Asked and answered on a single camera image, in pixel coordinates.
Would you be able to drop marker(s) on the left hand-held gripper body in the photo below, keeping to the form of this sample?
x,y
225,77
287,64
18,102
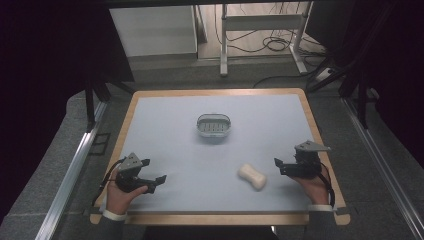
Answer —
x,y
129,166

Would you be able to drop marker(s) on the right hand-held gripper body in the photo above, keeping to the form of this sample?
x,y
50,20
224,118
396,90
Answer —
x,y
306,160

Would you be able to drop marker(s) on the cream soap bar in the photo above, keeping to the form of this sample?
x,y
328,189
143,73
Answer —
x,y
252,176

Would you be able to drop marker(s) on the grey soap dish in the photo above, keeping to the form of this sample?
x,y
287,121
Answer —
x,y
213,126

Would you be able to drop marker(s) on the person's right hand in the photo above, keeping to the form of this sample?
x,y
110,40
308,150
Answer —
x,y
313,190

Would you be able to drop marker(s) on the person's left hand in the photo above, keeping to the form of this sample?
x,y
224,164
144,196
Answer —
x,y
120,197

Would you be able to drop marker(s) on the person's dark torso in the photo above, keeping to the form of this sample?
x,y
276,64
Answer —
x,y
210,233

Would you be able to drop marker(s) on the black tripod stand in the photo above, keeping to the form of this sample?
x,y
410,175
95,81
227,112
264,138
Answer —
x,y
361,96
90,100

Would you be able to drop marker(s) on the white power strip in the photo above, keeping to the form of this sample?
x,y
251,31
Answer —
x,y
324,74

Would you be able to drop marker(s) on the white cabinet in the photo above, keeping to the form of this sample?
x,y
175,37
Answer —
x,y
156,31

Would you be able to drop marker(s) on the dark curtain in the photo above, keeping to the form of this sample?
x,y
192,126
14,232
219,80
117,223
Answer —
x,y
386,50
43,66

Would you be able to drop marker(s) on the black floor bracket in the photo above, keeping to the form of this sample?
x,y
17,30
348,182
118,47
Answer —
x,y
99,144

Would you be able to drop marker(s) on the aluminium rail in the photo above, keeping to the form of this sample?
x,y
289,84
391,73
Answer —
x,y
71,173
383,160

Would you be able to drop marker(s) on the white metal desk frame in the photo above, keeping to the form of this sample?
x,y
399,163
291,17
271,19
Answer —
x,y
260,22

